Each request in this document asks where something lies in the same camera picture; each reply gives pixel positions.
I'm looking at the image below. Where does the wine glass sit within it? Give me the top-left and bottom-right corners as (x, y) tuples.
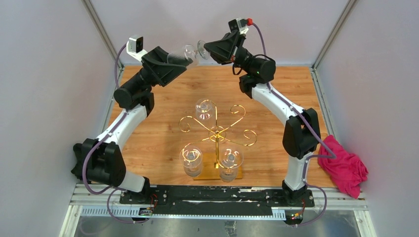
(167, 40), (210, 68)
(218, 147), (244, 182)
(195, 99), (215, 121)
(179, 145), (203, 177)

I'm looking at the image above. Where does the pink cloth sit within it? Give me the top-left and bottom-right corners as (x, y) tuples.
(318, 135), (369, 198)

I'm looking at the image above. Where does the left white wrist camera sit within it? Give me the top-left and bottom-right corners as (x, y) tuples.
(126, 35), (148, 62)

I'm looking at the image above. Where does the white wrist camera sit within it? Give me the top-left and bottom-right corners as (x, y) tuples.
(126, 35), (148, 62)
(228, 18), (249, 34)

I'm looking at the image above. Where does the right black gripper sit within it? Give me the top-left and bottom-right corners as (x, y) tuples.
(201, 31), (255, 76)

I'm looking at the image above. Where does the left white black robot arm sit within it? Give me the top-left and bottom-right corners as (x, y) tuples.
(71, 44), (200, 204)

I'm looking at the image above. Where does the wooden rack base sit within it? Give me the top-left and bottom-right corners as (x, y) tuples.
(193, 153), (244, 181)

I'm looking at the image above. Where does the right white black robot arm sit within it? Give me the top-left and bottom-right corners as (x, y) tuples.
(204, 30), (321, 206)

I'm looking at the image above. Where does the gold wire glass rack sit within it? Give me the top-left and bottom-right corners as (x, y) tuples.
(178, 100), (257, 168)

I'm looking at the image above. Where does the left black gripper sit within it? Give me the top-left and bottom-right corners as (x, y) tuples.
(129, 48), (192, 93)

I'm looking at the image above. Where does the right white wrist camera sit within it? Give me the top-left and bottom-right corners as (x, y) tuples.
(228, 18), (249, 34)

